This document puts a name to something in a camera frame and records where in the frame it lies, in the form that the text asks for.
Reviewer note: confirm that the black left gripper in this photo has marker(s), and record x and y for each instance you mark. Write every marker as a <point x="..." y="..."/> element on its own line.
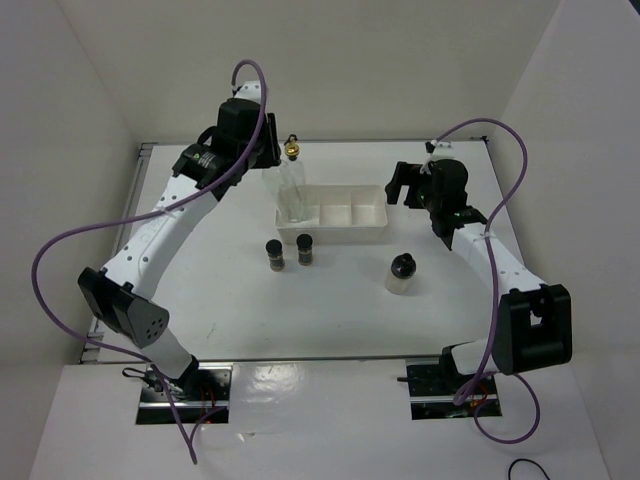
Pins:
<point x="269" y="130"/>

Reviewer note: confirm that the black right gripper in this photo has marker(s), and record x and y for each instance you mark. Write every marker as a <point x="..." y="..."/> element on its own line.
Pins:
<point x="405" y="174"/>

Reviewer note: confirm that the glass oil bottle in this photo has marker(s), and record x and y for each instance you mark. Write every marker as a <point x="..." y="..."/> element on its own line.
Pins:
<point x="286" y="182"/>

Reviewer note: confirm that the white jar black lid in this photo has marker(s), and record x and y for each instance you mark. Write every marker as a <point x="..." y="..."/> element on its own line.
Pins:
<point x="400" y="274"/>

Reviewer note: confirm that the small spice jar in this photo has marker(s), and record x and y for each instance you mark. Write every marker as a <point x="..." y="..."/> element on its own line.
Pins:
<point x="304" y="243"/>
<point x="274" y="249"/>

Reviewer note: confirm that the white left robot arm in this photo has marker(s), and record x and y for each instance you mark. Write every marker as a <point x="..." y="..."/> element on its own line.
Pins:
<point x="120" y="293"/>

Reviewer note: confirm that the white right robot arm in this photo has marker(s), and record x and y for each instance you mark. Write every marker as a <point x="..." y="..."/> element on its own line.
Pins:
<point x="531" y="320"/>

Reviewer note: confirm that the white divided plastic tray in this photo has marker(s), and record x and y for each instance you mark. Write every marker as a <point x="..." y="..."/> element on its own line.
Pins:
<point x="338" y="214"/>

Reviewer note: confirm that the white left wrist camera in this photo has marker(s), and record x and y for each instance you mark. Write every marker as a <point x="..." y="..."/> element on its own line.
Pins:
<point x="251" y="91"/>

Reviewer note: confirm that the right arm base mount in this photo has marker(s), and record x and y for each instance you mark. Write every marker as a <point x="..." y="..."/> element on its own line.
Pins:
<point x="431" y="391"/>

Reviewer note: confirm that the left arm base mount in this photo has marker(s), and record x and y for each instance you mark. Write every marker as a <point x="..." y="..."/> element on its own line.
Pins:
<point x="208" y="403"/>

